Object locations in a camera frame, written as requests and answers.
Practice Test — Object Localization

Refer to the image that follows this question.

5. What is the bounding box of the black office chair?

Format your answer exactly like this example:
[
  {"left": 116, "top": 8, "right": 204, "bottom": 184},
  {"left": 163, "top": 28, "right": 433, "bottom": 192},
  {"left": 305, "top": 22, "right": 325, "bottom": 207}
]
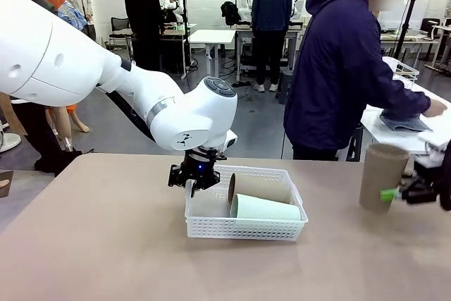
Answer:
[{"left": 419, "top": 18, "right": 441, "bottom": 39}]

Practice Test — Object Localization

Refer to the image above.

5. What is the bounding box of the black light stand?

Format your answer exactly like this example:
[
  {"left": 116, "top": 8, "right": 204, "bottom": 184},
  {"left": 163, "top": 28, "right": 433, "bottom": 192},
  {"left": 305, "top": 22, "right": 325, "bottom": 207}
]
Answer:
[{"left": 179, "top": 0, "right": 198, "bottom": 71}]

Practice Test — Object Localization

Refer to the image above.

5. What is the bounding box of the desk with green light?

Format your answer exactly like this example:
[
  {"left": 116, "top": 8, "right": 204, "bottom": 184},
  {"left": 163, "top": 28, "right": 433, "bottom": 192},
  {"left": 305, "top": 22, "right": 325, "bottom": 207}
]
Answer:
[{"left": 160, "top": 23, "right": 198, "bottom": 80}]

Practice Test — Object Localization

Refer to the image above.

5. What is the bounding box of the beige desk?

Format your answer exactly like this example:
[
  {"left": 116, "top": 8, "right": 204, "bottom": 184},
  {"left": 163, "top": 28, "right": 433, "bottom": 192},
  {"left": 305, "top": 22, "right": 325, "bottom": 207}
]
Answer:
[{"left": 380, "top": 35, "right": 441, "bottom": 62}]

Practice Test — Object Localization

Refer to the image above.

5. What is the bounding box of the person's right forearm purple sleeve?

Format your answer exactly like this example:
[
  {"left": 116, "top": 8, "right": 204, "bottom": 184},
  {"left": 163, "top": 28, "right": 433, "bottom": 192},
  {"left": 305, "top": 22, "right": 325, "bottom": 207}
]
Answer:
[{"left": 369, "top": 78, "right": 433, "bottom": 118}]

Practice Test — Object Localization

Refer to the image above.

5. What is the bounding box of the white round fan base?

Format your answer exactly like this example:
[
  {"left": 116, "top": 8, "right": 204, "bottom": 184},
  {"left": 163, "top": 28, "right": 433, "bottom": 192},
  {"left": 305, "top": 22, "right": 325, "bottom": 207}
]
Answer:
[{"left": 0, "top": 128, "right": 23, "bottom": 154}]

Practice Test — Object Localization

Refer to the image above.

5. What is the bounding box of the person in purple jacket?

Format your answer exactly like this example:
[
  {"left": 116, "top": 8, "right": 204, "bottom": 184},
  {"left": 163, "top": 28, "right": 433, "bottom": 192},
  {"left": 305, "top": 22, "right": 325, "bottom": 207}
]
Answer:
[{"left": 283, "top": 0, "right": 433, "bottom": 161}]

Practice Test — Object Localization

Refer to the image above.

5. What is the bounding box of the white plastic basket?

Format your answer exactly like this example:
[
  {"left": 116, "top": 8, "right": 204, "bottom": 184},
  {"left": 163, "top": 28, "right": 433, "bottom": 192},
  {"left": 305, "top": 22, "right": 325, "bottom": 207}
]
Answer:
[{"left": 184, "top": 165, "right": 309, "bottom": 242}]

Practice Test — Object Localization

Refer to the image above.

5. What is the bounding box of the blue-grey cloth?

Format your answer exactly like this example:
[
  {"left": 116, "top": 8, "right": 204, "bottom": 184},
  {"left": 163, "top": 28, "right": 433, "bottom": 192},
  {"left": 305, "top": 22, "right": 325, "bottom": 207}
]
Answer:
[{"left": 379, "top": 109, "right": 433, "bottom": 133}]

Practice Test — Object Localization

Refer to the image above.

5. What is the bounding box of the black tripod stand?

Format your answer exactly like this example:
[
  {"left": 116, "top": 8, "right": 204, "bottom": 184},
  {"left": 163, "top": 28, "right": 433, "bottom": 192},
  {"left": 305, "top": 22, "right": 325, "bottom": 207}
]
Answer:
[{"left": 393, "top": 0, "right": 420, "bottom": 61}]

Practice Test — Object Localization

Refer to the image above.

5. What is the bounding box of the white wire basket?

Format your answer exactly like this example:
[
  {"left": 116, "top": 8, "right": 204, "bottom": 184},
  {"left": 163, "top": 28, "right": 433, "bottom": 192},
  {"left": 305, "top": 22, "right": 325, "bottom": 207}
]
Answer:
[{"left": 382, "top": 56, "right": 420, "bottom": 91}]

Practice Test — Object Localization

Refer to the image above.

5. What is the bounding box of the long grey workbench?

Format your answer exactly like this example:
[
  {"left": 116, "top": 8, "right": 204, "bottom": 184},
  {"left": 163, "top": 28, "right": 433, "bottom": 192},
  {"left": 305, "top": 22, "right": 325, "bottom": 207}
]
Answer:
[{"left": 235, "top": 22, "right": 307, "bottom": 76}]

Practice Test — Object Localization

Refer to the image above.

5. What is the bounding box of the person's right hand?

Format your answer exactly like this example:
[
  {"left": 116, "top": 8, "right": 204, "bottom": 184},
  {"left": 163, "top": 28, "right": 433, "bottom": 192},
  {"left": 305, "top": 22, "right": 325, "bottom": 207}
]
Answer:
[{"left": 422, "top": 98, "right": 448, "bottom": 118}]

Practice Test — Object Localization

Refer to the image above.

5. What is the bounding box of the white desk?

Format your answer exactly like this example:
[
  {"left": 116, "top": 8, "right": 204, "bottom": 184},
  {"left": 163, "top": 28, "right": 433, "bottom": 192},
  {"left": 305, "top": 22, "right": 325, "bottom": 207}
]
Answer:
[{"left": 189, "top": 29, "right": 236, "bottom": 76}]

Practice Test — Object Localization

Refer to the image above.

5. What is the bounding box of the brown cup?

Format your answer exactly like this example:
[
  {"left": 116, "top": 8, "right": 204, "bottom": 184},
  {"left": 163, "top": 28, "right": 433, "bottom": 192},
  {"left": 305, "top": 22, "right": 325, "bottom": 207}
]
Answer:
[
  {"left": 359, "top": 143, "right": 411, "bottom": 214},
  {"left": 227, "top": 173, "right": 295, "bottom": 207}
]

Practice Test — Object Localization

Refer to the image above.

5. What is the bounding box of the person in black clothes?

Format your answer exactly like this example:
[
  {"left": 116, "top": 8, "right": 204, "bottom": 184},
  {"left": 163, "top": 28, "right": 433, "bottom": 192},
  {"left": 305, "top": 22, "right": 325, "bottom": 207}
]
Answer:
[{"left": 124, "top": 0, "right": 166, "bottom": 73}]

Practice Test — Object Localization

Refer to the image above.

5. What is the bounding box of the person in blue jacket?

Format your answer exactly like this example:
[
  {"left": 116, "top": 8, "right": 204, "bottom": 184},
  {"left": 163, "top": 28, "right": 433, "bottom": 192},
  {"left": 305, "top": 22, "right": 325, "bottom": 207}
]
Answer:
[{"left": 252, "top": 0, "right": 293, "bottom": 93}]

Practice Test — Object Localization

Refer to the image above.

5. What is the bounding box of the black cable sleeve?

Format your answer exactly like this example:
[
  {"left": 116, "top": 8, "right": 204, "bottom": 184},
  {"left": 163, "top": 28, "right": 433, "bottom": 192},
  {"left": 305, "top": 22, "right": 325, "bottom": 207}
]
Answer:
[{"left": 104, "top": 88, "right": 156, "bottom": 142}]

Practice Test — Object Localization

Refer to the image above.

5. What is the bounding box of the brown cardboard sheet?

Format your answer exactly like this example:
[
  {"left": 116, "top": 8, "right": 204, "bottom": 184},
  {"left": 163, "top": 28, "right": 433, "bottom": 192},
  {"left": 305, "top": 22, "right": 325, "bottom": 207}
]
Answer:
[{"left": 0, "top": 93, "right": 28, "bottom": 136}]

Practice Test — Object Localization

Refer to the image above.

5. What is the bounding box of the person in black trousers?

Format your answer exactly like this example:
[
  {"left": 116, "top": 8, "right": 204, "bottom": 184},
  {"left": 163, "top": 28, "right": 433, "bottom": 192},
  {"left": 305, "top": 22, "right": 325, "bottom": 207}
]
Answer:
[{"left": 0, "top": 0, "right": 84, "bottom": 178}]

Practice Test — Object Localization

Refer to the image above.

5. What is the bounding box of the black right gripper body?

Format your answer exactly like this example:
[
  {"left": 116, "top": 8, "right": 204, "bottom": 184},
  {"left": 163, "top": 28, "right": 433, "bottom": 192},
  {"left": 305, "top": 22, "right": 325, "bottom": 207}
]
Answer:
[{"left": 418, "top": 145, "right": 451, "bottom": 212}]

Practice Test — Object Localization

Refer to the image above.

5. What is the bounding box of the black stool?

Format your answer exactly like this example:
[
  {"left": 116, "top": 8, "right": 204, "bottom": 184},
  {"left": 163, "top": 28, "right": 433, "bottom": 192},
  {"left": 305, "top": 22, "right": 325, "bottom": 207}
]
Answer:
[{"left": 276, "top": 69, "right": 295, "bottom": 104}]

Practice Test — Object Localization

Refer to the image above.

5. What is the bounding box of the pale green cup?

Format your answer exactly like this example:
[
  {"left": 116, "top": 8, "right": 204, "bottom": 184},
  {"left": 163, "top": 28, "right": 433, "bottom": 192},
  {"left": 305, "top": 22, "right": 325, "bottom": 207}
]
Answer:
[{"left": 230, "top": 193, "right": 302, "bottom": 221}]

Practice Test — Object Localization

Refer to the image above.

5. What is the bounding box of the black backpack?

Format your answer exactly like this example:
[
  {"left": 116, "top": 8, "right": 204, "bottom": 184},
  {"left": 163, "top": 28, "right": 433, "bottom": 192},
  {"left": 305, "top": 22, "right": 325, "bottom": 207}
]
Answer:
[{"left": 221, "top": 1, "right": 242, "bottom": 27}]

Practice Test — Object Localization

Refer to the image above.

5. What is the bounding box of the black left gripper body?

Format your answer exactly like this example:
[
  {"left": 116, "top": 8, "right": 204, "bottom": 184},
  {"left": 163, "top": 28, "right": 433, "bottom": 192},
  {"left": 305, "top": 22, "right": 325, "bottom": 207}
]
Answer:
[{"left": 180, "top": 147, "right": 228, "bottom": 180}]

